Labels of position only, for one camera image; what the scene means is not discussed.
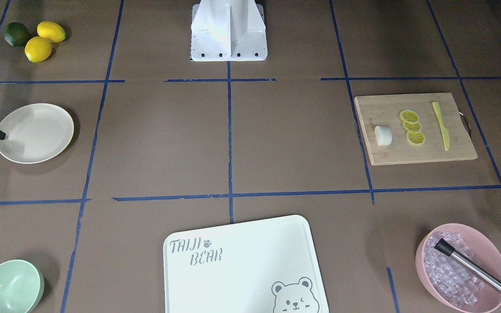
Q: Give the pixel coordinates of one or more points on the white round plate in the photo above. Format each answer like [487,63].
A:
[36,133]

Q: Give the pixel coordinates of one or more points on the white bear tray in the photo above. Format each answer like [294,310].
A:
[261,266]

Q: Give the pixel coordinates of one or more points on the yellow lemon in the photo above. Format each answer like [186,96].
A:
[38,49]
[52,31]

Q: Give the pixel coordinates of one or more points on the green lime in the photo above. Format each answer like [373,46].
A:
[16,34]

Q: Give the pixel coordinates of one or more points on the green bowl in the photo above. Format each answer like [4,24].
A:
[21,286]

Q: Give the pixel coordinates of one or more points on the bamboo cutting board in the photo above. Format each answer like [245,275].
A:
[385,109]

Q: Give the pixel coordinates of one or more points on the middle lemon slice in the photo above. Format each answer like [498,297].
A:
[412,127]

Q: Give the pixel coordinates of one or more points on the bottom lemon slice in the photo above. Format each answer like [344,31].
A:
[415,138]

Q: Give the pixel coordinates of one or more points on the yellow plastic knife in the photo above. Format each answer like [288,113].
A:
[443,129]

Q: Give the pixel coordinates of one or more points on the clear ice cubes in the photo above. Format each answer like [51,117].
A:
[457,285]

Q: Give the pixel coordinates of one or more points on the pink bowl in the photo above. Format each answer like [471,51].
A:
[490,260]

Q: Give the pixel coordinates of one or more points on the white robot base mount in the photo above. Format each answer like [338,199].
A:
[228,30]

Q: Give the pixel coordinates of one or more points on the metal board handle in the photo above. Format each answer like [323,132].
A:
[466,124]

